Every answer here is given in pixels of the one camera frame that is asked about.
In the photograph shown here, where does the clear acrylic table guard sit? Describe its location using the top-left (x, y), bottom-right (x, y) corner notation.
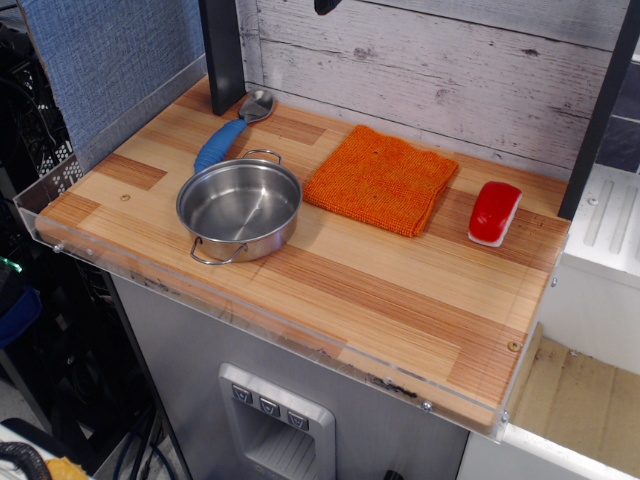
top-left (15, 78), bottom-right (569, 437)

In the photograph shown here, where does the red and white brush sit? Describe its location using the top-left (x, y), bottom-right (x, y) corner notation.
top-left (468, 181), bottom-right (522, 248)

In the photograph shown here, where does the orange knitted cloth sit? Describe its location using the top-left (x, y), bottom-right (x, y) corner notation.
top-left (304, 125), bottom-right (458, 237)

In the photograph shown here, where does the stainless steel two-handled pot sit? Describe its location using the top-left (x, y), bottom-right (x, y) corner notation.
top-left (176, 149), bottom-right (303, 266)

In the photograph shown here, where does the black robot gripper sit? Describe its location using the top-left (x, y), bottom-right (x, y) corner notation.
top-left (314, 0), bottom-right (341, 14)

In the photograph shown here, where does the silver dispenser panel with buttons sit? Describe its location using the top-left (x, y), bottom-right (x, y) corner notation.
top-left (218, 363), bottom-right (337, 479)

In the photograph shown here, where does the white plastic shelf unit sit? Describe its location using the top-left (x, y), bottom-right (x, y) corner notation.
top-left (459, 165), bottom-right (639, 479)

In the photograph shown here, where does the silver toy fridge cabinet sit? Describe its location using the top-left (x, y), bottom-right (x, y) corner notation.
top-left (115, 279), bottom-right (468, 479)

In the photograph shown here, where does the black vertical post right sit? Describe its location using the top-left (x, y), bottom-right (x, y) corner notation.
top-left (557, 0), bottom-right (639, 220)

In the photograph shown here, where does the black vertical post left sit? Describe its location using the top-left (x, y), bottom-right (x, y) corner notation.
top-left (198, 0), bottom-right (246, 116)

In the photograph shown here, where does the black vertical post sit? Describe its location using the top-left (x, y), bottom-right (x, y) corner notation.
top-left (557, 0), bottom-right (639, 220)
top-left (198, 0), bottom-right (246, 116)

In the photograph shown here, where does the blue fabric partition panel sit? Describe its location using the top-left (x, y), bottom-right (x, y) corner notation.
top-left (19, 1), bottom-right (206, 150)

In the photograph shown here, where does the blue-handled metal spoon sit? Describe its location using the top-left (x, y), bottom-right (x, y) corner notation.
top-left (194, 90), bottom-right (275, 174)

